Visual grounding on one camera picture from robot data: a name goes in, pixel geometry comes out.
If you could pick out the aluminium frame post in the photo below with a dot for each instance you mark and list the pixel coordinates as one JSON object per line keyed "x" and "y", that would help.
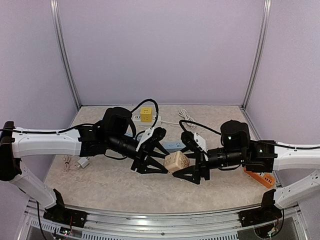
{"x": 258, "y": 53}
{"x": 54, "y": 7}

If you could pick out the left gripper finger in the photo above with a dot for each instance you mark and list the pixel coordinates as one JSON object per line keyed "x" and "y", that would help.
{"x": 151, "y": 166}
{"x": 162, "y": 152}

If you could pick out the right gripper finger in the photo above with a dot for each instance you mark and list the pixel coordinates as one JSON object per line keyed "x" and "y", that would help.
{"x": 193, "y": 155}
{"x": 190, "y": 174}

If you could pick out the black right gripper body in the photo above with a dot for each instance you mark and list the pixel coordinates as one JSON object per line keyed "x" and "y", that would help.
{"x": 202, "y": 163}

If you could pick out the orange power strip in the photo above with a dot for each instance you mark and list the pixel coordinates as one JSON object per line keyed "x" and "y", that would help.
{"x": 264, "y": 178}

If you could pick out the blue power strip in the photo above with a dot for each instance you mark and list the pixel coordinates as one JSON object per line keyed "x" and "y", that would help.
{"x": 169, "y": 146}

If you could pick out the beige cube socket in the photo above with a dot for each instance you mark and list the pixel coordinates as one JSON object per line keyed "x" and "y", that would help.
{"x": 176, "y": 161}

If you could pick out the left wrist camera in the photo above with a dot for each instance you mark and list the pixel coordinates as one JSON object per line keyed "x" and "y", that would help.
{"x": 151, "y": 136}

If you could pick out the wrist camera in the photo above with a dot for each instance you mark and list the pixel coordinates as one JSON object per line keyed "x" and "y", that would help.
{"x": 193, "y": 142}
{"x": 151, "y": 136}

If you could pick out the yellow cube socket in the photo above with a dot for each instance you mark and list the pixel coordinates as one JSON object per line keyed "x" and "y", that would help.
{"x": 146, "y": 114}

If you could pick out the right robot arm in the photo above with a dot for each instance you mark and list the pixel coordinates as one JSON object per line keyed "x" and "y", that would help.
{"x": 256, "y": 156}

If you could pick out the left aluminium frame post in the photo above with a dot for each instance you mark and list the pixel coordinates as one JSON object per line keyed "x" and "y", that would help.
{"x": 54, "y": 7}

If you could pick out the front aluminium rail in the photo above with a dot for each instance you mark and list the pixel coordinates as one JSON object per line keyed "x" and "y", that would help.
{"x": 116, "y": 225}

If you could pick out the white power strip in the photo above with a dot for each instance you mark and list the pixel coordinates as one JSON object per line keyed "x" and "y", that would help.
{"x": 182, "y": 113}

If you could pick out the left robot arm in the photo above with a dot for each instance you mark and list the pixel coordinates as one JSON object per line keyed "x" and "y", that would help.
{"x": 116, "y": 131}

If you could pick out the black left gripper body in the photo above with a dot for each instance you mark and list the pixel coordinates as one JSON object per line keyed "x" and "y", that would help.
{"x": 139, "y": 161}

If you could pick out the right aluminium frame post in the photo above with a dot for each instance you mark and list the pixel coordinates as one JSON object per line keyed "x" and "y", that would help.
{"x": 258, "y": 53}

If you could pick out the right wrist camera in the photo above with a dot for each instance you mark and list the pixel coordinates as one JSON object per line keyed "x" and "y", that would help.
{"x": 193, "y": 142}

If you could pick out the white charger with cable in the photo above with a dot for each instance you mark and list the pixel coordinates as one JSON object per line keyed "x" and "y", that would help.
{"x": 71, "y": 164}

